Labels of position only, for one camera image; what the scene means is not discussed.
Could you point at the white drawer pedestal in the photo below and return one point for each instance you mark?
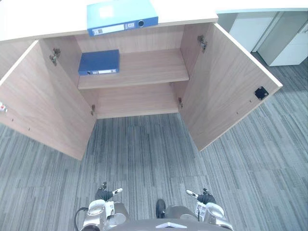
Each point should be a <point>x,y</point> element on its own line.
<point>286,41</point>

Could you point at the dark robot foot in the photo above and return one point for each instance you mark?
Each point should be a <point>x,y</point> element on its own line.
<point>160,208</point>

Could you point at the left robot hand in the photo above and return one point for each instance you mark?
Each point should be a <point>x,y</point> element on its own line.
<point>103,194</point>

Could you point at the dark blue folder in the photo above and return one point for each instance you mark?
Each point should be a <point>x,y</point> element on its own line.
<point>99,62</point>

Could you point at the wooden office cabinet white top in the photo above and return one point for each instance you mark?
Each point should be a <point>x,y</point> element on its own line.
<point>134,101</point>

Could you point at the metal door hinge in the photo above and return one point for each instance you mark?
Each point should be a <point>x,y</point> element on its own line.
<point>93,110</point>
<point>55,56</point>
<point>180,102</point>
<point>202,43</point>

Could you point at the wooden cabinet shelf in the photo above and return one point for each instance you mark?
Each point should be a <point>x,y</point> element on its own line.
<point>149,69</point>

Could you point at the white red door latch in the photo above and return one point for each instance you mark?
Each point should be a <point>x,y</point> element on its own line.
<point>3,107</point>

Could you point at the wooden cabinet door black lock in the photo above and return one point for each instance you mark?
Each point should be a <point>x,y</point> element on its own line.
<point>223,84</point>

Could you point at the wooden cabinet door with latch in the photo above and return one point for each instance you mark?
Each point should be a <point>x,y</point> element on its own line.
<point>48,101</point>

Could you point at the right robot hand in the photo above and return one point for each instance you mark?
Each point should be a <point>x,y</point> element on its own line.
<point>206,198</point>

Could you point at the silver robot body and legs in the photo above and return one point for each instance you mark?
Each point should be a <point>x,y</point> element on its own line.
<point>178,214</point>

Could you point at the light blue lever arch folder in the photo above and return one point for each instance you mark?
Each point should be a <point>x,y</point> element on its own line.
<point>115,16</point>

